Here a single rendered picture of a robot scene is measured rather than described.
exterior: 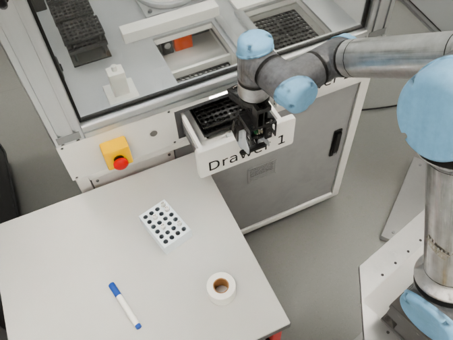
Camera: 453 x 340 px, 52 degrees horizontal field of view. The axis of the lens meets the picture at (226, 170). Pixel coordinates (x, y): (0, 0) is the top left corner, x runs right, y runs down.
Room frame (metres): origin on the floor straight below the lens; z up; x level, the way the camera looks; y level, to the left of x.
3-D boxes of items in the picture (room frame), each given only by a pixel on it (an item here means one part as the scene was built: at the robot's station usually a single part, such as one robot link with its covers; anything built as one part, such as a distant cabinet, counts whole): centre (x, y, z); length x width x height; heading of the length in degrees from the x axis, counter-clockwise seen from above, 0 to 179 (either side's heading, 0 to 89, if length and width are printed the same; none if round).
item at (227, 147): (0.80, -0.06, 0.87); 0.29 x 0.02 x 0.11; 111
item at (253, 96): (0.76, -0.08, 1.13); 0.08 x 0.08 x 0.05
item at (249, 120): (0.76, -0.08, 1.05); 0.09 x 0.08 x 0.12; 21
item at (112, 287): (0.42, 0.27, 0.77); 0.14 x 0.02 x 0.02; 34
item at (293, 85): (0.69, -0.14, 1.21); 0.11 x 0.11 x 0.08; 34
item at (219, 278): (0.44, 0.03, 0.78); 0.07 x 0.07 x 0.04
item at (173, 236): (0.62, 0.17, 0.78); 0.12 x 0.08 x 0.04; 36
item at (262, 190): (1.40, 0.12, 0.40); 1.03 x 0.95 x 0.80; 111
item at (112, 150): (0.80, 0.30, 0.88); 0.07 x 0.05 x 0.07; 111
